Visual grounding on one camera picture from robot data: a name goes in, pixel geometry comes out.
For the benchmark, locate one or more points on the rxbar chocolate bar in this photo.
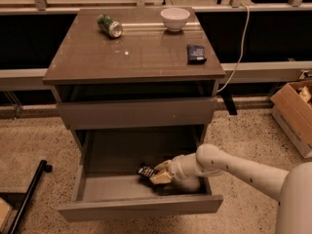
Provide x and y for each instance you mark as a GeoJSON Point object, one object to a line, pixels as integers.
{"type": "Point", "coordinates": [146, 171]}

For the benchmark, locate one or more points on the dark blue snack packet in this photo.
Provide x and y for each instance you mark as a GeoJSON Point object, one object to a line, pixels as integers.
{"type": "Point", "coordinates": [196, 54]}

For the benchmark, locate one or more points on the green soda can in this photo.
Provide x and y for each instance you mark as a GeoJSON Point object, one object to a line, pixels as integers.
{"type": "Point", "coordinates": [109, 26]}

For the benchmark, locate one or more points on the closed grey top drawer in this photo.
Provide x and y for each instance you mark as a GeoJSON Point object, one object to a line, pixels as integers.
{"type": "Point", "coordinates": [120, 114]}

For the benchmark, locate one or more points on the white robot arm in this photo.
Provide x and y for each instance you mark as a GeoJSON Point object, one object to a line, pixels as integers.
{"type": "Point", "coordinates": [291, 189]}

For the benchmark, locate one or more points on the grey drawer cabinet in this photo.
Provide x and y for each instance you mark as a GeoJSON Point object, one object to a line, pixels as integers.
{"type": "Point", "coordinates": [146, 62]}

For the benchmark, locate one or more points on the black metal stand leg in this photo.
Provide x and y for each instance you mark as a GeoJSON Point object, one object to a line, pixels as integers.
{"type": "Point", "coordinates": [43, 167]}

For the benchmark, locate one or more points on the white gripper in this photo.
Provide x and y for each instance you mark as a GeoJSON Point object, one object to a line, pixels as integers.
{"type": "Point", "coordinates": [175, 169]}

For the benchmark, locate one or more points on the white bowl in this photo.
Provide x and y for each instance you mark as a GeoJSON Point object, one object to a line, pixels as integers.
{"type": "Point", "coordinates": [175, 19]}

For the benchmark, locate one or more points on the open grey middle drawer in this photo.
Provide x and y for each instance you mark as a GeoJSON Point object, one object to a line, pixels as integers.
{"type": "Point", "coordinates": [107, 185]}

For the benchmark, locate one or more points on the cardboard box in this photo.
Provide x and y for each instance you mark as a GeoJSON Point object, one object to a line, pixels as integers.
{"type": "Point", "coordinates": [293, 112]}

